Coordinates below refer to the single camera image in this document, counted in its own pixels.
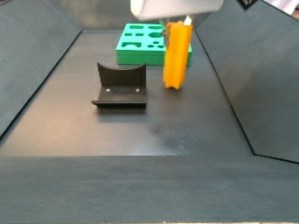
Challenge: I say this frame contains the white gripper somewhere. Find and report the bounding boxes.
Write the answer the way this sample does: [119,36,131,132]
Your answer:
[129,0,224,37]

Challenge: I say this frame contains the orange star-shaped prism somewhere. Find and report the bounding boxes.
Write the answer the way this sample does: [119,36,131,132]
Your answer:
[163,21,192,89]

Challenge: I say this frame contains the green shape-sorting board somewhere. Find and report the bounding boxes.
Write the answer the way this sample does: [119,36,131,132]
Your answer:
[115,23,194,67]

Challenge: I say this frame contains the black curved holder stand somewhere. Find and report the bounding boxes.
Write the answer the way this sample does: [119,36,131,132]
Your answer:
[91,63,147,108]

